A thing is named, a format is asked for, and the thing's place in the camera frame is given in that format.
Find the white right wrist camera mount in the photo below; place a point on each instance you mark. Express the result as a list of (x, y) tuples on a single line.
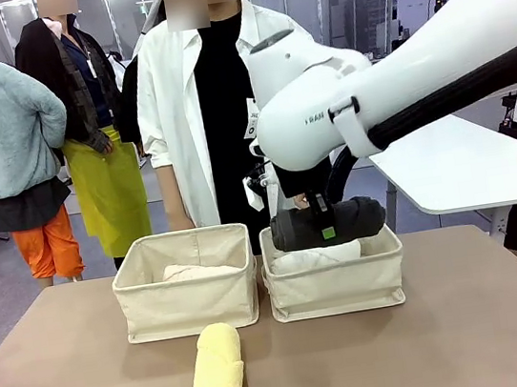
[(254, 196)]

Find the pale pink towel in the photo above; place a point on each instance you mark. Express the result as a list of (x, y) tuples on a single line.
[(197, 270)]

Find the yellow rolled towel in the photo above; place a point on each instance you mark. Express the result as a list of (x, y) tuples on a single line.
[(217, 377)]

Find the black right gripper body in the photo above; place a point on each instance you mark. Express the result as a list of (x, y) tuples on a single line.
[(305, 181)]

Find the beige fabric basket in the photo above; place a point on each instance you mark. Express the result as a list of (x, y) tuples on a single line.
[(336, 283), (187, 304)]

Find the white hanging tag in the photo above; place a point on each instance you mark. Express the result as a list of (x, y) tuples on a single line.
[(250, 120)]

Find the person's right forearm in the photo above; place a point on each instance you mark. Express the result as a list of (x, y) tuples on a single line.
[(176, 195)]

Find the person in white shirt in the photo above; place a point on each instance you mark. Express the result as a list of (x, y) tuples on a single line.
[(166, 86)]

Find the person with yellow apron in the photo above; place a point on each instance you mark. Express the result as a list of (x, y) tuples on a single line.
[(79, 84)]

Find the white folding table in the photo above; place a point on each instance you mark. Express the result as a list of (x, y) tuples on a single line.
[(465, 159)]

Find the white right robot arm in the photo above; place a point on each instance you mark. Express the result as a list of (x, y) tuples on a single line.
[(300, 81)]

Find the white towel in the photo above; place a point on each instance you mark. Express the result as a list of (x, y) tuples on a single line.
[(306, 259)]

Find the dark grey towel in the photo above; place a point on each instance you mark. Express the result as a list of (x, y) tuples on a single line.
[(293, 232)]

